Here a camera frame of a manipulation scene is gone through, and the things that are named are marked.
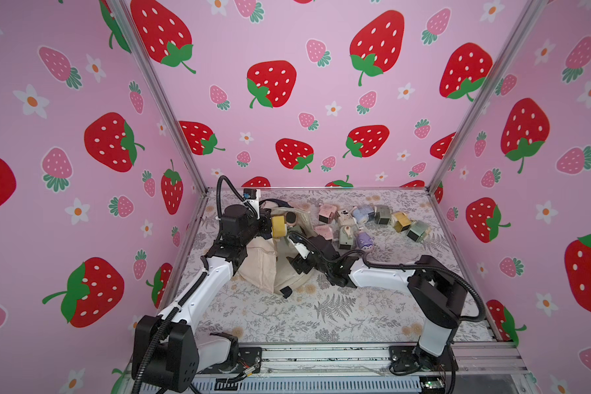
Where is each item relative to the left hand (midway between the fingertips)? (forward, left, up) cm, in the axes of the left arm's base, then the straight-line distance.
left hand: (272, 208), depth 81 cm
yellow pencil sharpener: (+11, -53, -21) cm, 58 cm away
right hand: (-9, -7, -14) cm, 18 cm away
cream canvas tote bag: (-14, +2, -12) cm, 19 cm away
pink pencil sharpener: (+15, -21, -20) cm, 33 cm away
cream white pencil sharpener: (+12, -29, -21) cm, 37 cm away
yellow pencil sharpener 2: (+4, -1, -15) cm, 16 cm away
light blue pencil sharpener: (+15, -37, -20) cm, 44 cm away
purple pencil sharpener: (-1, -34, -18) cm, 38 cm away
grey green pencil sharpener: (+14, -45, -20) cm, 51 cm away
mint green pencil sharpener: (+6, -58, -20) cm, 61 cm away
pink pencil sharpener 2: (+6, -20, -21) cm, 29 cm away
